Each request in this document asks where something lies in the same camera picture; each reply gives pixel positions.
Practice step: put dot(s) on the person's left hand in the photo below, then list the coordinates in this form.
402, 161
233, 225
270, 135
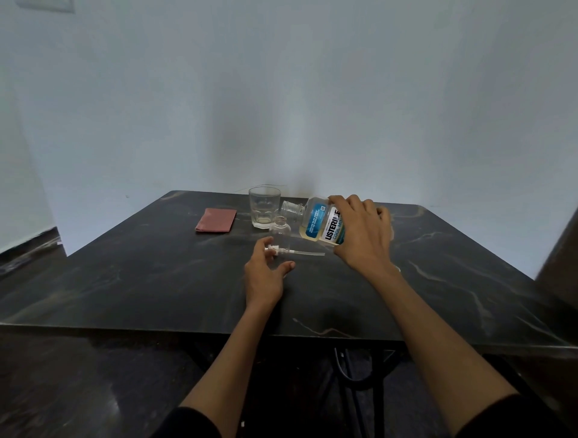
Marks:
262, 282

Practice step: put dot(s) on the person's right hand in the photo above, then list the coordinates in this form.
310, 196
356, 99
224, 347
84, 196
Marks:
365, 243

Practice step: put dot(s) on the person's left thumb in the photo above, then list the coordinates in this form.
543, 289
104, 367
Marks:
284, 268

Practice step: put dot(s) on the small clear bottle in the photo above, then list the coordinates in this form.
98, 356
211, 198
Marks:
281, 232

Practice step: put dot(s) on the clear mouthwash bottle blue label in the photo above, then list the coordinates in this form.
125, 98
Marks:
316, 221

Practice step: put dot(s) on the person's left forearm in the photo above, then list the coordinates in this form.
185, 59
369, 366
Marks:
225, 361

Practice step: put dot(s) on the person's right forearm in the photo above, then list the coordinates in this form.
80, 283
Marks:
438, 347

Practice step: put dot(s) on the white spray pump with tube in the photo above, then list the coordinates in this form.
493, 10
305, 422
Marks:
300, 252

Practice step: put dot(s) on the clear glass tumbler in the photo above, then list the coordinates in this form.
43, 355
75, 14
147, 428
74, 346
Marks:
264, 207

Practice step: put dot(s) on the folded red cloth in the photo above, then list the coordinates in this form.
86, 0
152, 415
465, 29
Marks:
216, 220

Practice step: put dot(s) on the person's black left sleeve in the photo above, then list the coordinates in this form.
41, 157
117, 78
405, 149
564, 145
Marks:
189, 426

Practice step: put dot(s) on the person's black sleeve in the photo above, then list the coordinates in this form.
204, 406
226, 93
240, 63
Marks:
510, 419
189, 426

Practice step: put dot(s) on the person's black right sleeve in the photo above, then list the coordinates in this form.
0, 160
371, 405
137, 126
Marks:
510, 419

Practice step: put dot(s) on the dark wooden furniture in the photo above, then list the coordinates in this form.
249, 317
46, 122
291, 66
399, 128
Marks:
560, 266

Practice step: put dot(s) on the black metal table frame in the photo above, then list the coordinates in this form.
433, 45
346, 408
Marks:
378, 397

